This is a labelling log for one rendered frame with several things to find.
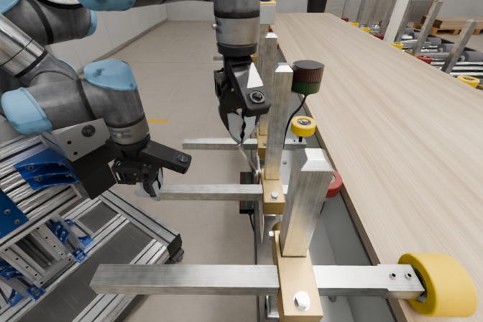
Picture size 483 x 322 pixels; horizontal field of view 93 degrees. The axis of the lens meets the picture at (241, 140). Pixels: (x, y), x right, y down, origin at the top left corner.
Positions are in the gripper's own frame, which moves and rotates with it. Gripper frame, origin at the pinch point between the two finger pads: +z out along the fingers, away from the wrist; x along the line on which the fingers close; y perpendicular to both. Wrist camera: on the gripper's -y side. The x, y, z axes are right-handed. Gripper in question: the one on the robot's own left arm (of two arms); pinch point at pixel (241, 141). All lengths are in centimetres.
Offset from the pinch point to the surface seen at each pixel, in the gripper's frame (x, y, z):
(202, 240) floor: 11, 40, 101
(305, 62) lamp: -13.0, -0.5, -15.9
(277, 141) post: -8.3, -1.5, 1.2
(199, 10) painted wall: -135, 768, 72
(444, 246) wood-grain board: -29.3, -29.9, 10.8
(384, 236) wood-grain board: -20.4, -24.6, 10.8
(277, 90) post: -7.1, -1.0, -11.4
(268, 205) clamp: -4.1, -7.7, 15.1
